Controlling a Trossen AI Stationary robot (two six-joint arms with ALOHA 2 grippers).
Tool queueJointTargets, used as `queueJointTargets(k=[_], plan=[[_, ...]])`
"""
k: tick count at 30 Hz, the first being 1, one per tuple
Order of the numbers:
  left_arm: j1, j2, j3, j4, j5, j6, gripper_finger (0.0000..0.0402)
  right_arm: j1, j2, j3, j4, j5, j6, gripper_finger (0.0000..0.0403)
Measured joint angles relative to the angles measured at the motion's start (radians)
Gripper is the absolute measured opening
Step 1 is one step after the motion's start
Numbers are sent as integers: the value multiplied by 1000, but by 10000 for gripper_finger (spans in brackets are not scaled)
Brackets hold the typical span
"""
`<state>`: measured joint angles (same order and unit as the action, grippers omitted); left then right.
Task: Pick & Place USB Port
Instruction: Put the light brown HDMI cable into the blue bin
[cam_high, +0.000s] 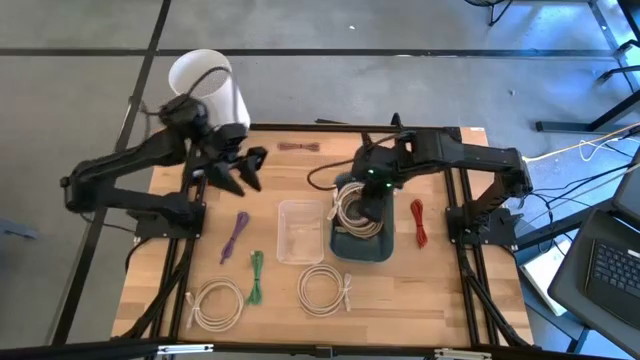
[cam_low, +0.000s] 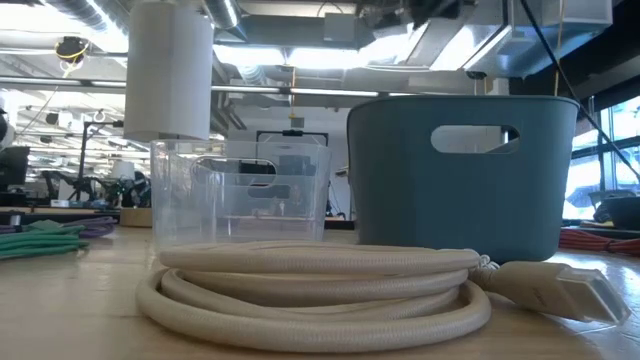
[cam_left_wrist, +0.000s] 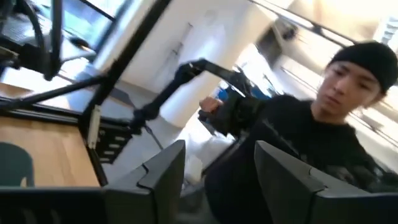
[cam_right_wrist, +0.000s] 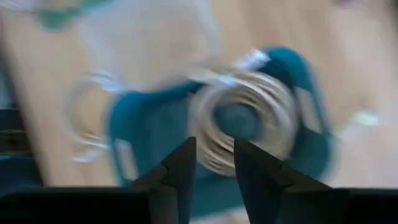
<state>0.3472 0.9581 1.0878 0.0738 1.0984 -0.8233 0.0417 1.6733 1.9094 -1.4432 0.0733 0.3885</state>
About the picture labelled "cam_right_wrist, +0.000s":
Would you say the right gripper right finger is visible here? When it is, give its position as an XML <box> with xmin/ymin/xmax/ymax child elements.
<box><xmin>233</xmin><ymin>138</ymin><xmax>330</xmax><ymax>224</ymax></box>

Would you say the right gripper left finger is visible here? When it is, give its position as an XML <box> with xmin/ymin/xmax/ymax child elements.
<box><xmin>130</xmin><ymin>136</ymin><xmax>197</xmax><ymax>224</ymax></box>

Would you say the teal plastic bin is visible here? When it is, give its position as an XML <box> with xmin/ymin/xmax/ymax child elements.
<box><xmin>107</xmin><ymin>45</ymin><xmax>335</xmax><ymax>218</ymax></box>

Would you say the thin beige cable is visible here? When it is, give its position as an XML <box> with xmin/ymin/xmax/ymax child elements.
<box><xmin>188</xmin><ymin>70</ymin><xmax>299</xmax><ymax>177</ymax></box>

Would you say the white USB cable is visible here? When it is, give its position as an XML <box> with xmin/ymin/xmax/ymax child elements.
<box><xmin>338</xmin><ymin>110</ymin><xmax>382</xmax><ymax>138</ymax></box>

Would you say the clear plastic bin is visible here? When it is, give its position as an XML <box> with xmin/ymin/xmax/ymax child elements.
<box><xmin>79</xmin><ymin>0</ymin><xmax>224</xmax><ymax>91</ymax></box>

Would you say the green braided cable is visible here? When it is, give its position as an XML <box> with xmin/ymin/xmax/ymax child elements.
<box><xmin>34</xmin><ymin>0</ymin><xmax>106</xmax><ymax>32</ymax></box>

